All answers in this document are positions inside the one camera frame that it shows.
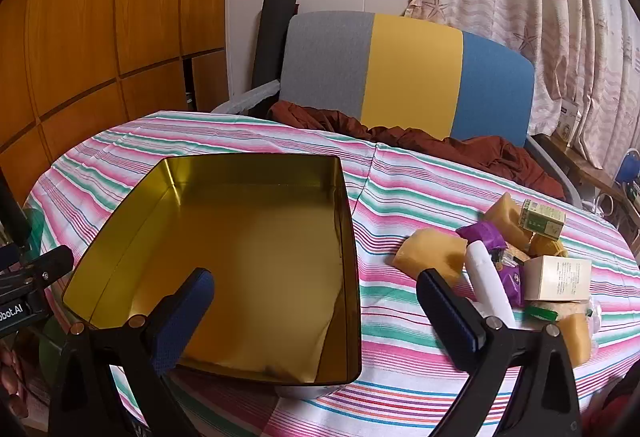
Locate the red cloth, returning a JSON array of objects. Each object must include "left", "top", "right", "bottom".
[{"left": 585, "top": 367, "right": 640, "bottom": 437}]

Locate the long barcode cracker packet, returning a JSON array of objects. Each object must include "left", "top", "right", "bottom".
[{"left": 492, "top": 247, "right": 531, "bottom": 268}]

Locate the blue round object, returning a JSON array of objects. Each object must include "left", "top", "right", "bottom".
[{"left": 620, "top": 152, "right": 640, "bottom": 198}]

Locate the cream cardboard box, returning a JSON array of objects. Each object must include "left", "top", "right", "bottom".
[{"left": 522, "top": 255, "right": 592, "bottom": 303}]

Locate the yellow sponge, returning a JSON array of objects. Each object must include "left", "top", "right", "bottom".
[
  {"left": 555, "top": 312, "right": 593, "bottom": 368},
  {"left": 392, "top": 227, "right": 468, "bottom": 288},
  {"left": 485, "top": 192, "right": 533, "bottom": 250}
]

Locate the yellow sock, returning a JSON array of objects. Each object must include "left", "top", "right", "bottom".
[{"left": 529, "top": 233, "right": 568, "bottom": 258}]

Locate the brown cloth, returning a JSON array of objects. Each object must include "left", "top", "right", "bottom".
[{"left": 267, "top": 100, "right": 568, "bottom": 205}]

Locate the black rolled mat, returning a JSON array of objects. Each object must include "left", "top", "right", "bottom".
[{"left": 251, "top": 0, "right": 299, "bottom": 90}]

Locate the purple snack packet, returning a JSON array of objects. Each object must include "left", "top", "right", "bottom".
[
  {"left": 500, "top": 264, "right": 526, "bottom": 308},
  {"left": 456, "top": 221, "right": 508, "bottom": 250}
]

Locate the clear plastic bag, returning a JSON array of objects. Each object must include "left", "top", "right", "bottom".
[{"left": 585, "top": 294, "right": 603, "bottom": 358}]

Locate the small white printed box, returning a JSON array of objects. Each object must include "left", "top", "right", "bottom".
[{"left": 555, "top": 100, "right": 583, "bottom": 148}]

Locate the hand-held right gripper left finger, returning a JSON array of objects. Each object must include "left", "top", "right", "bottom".
[{"left": 47, "top": 267, "right": 216, "bottom": 437}]

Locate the wooden shelf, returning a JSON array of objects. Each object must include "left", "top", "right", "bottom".
[{"left": 530, "top": 132, "right": 640, "bottom": 218}]

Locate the wooden wardrobe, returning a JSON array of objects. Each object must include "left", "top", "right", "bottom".
[{"left": 0, "top": 0, "right": 233, "bottom": 203}]

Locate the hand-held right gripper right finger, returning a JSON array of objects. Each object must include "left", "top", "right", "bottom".
[{"left": 416, "top": 268, "right": 583, "bottom": 437}]

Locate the person's left hand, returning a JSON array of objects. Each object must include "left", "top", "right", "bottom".
[{"left": 0, "top": 347, "right": 30, "bottom": 423}]

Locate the striped tablecloth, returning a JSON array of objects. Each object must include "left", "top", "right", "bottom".
[{"left": 25, "top": 110, "right": 640, "bottom": 437}]

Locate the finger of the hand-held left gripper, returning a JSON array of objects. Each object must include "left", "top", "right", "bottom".
[
  {"left": 20, "top": 244, "right": 75, "bottom": 290},
  {"left": 0, "top": 167, "right": 32, "bottom": 249}
]

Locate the small green box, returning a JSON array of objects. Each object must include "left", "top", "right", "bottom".
[{"left": 520, "top": 198, "right": 566, "bottom": 235}]

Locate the purple tin box gold inside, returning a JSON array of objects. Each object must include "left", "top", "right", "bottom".
[{"left": 62, "top": 155, "right": 362, "bottom": 388}]

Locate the grey yellow blue chair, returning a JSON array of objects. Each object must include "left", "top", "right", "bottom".
[{"left": 210, "top": 11, "right": 586, "bottom": 208}]

